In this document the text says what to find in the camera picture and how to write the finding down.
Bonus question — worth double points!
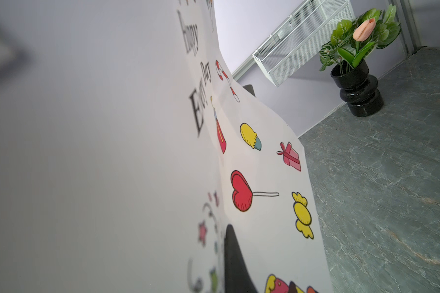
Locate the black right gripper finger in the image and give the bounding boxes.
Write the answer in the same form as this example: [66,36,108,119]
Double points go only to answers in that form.
[224,224,257,293]

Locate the small white party paper bag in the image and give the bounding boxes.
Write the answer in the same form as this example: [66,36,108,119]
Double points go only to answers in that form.
[0,1,333,293]

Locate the potted plant with pink flower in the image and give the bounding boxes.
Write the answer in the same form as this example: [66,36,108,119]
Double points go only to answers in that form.
[319,4,401,117]

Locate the white wire side basket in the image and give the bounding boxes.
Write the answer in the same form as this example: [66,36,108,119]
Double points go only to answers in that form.
[253,0,354,87]

